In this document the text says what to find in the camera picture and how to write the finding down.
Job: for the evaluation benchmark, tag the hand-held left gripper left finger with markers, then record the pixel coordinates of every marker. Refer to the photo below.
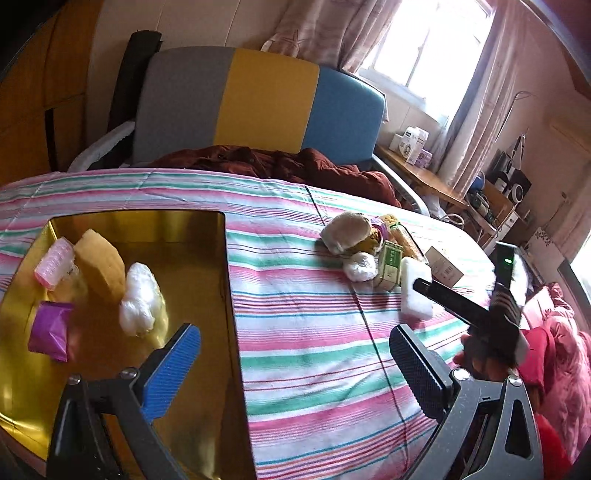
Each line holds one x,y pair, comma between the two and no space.
171,364

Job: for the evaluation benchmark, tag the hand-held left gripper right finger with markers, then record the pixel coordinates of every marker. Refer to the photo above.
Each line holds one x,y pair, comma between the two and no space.
415,369

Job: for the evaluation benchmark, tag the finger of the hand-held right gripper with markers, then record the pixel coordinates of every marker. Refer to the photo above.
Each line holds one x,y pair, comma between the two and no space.
448,300

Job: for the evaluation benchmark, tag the white foam block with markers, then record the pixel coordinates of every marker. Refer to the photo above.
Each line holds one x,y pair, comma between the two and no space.
408,304

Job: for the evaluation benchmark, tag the green drink carton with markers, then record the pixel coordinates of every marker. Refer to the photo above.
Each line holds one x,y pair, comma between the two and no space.
388,265

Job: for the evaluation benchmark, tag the yellow cracker packet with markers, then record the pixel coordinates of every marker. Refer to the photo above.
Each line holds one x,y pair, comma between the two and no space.
406,242

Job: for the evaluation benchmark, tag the clear rice cracker packet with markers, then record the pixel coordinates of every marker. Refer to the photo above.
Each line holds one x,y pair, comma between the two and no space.
369,243

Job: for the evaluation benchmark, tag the gold tray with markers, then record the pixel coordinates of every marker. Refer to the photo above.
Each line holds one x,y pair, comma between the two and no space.
194,258

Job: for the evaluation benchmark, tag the person's right hand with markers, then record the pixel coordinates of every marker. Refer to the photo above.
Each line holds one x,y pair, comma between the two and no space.
471,362

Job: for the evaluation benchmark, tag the brown cardboard box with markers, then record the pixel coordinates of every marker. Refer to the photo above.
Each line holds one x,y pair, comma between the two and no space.
443,267

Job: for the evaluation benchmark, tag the white crumpled plastic ball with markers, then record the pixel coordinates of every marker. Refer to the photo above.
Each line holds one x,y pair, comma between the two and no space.
138,295
360,267

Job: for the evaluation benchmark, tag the pink quilt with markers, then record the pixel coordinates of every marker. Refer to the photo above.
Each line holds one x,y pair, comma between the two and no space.
568,369

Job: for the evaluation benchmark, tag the small purple wrapper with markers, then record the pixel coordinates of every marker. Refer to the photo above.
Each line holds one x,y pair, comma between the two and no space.
382,228

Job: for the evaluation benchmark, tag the yellow sponge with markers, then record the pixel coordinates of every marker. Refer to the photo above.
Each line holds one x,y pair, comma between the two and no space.
101,263

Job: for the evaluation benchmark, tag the purple snack packet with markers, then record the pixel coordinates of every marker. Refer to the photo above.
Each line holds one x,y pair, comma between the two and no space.
48,330

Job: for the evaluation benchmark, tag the wooden side desk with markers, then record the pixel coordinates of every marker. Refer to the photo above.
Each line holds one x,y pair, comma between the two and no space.
415,173

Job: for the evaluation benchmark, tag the black speaker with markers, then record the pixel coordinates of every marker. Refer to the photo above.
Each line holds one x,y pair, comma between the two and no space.
516,187

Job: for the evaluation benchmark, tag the pale purple box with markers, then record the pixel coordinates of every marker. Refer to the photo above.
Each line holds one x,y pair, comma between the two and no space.
425,159

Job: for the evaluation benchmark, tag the pink hair roller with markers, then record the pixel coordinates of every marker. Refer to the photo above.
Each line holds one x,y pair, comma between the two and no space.
53,263

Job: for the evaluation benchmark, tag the white box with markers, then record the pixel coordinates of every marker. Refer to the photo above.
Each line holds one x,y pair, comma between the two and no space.
406,143

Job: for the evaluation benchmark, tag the pink patterned curtain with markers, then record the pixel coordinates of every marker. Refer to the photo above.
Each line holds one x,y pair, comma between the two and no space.
480,115
332,27

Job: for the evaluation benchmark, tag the maroon blanket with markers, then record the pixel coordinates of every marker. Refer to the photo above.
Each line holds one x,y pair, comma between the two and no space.
277,166

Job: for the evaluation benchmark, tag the white foam pad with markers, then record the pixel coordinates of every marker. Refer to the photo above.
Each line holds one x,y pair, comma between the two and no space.
101,147

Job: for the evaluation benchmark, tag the window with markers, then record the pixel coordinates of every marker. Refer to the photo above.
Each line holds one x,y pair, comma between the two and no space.
415,46

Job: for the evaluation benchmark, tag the tricolour sofa chair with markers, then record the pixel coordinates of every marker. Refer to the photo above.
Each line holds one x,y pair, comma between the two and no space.
268,101

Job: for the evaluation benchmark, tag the black upright board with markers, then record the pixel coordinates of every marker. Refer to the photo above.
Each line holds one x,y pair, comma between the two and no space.
134,69

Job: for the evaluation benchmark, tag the wooden wardrobe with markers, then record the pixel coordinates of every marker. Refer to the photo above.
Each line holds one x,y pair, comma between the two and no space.
46,92

